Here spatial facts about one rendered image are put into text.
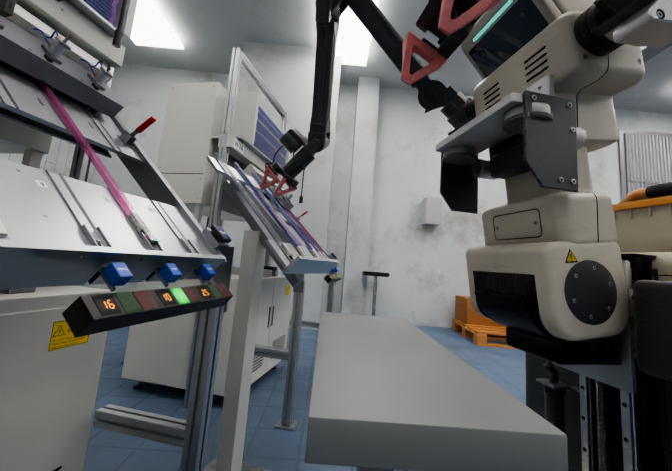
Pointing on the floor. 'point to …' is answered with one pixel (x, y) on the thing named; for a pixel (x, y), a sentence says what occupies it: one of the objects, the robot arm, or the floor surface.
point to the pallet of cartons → (476, 324)
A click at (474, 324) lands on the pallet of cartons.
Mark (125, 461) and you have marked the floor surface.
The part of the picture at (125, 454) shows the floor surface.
